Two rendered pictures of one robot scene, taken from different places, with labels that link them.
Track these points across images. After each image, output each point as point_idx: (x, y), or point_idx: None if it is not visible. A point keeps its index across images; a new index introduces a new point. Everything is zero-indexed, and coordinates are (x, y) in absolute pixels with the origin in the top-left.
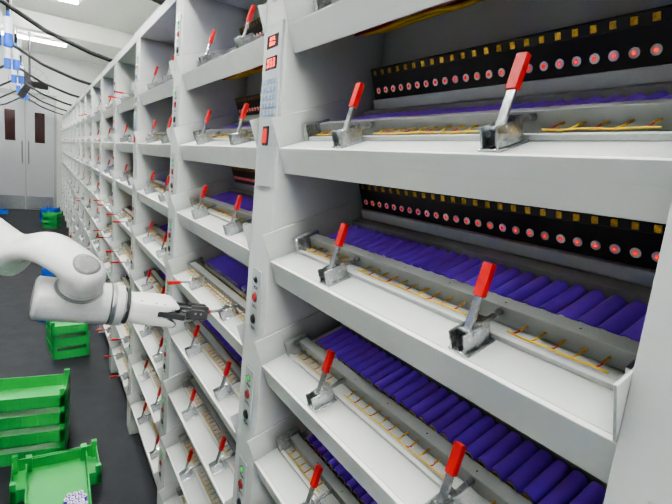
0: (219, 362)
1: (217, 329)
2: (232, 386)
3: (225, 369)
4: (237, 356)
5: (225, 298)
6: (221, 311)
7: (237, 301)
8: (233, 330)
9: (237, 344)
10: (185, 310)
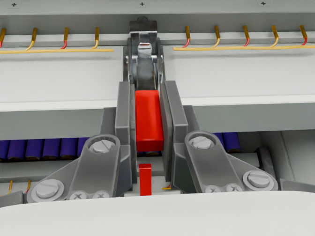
0: (28, 189)
1: (92, 133)
2: (139, 194)
3: (145, 186)
4: (54, 149)
5: (4, 37)
6: (153, 68)
7: (132, 10)
8: (259, 90)
9: (313, 111)
10: (261, 172)
